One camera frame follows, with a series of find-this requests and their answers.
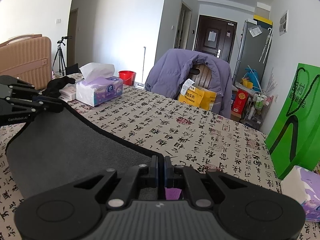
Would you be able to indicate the yellow paper bag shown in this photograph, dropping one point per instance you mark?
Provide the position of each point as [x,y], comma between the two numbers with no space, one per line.
[197,97]

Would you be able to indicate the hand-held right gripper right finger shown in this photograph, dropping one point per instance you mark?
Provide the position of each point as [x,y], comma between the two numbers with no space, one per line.
[167,172]

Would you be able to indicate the white trolley rack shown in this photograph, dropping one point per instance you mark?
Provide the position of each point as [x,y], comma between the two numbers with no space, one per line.
[258,107]

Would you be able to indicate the black camera tripod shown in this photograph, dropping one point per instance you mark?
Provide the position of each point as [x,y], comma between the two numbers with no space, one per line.
[59,55]

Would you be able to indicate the beige suitcase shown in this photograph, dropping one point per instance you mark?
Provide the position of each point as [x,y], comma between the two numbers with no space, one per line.
[23,60]

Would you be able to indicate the white receipt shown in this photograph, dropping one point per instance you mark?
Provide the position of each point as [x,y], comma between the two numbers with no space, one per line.
[187,86]

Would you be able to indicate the red bucket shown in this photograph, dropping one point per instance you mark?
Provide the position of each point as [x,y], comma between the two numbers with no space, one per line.
[126,78]

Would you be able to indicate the white wall switch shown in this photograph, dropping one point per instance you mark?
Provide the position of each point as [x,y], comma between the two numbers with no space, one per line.
[58,21]

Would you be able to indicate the clear umbrella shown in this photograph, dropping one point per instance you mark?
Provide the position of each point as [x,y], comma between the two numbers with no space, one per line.
[267,45]

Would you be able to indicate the black cloth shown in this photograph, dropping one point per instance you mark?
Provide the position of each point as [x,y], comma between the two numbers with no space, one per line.
[58,86]

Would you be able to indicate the red box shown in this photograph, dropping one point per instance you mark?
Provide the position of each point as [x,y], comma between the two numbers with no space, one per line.
[239,101]

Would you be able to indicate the dark brown entrance door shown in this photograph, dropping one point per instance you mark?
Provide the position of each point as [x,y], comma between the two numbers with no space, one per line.
[215,35]

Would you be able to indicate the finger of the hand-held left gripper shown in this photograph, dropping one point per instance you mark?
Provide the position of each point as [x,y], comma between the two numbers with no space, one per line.
[50,106]
[22,86]

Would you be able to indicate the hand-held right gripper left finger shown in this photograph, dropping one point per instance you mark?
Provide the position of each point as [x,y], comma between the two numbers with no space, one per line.
[155,172]

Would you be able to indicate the grey refrigerator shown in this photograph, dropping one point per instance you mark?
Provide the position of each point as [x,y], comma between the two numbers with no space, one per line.
[250,52]

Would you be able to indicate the dark grey towel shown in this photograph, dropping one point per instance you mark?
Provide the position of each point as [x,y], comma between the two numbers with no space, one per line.
[75,145]

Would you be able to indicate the blue plastic bag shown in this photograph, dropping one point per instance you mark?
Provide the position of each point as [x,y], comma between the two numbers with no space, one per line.
[251,77]

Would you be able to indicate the purple cloth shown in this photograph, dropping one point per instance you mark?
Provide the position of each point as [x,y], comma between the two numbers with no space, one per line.
[173,193]

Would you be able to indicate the purple tissue pack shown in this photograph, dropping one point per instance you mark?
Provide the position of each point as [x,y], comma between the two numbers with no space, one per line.
[100,90]
[303,190]

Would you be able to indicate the small white box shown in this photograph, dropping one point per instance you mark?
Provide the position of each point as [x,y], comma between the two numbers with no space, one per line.
[68,92]

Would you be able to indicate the green paper bag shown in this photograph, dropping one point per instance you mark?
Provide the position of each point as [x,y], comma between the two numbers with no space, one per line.
[297,125]

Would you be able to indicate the purple padded jacket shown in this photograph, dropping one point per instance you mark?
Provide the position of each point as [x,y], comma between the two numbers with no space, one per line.
[170,75]

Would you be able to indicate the yellow and black box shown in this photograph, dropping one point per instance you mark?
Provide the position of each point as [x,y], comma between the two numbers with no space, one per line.
[262,20]

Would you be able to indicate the wooden chair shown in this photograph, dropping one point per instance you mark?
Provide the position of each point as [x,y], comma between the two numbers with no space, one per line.
[201,76]

